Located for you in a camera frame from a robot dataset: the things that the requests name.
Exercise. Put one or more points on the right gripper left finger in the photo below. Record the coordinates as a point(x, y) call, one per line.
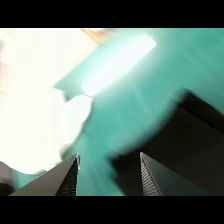
point(63, 180)

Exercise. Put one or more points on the white garment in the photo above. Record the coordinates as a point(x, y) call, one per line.
point(36, 103)

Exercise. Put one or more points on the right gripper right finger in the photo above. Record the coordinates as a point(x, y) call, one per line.
point(163, 183)

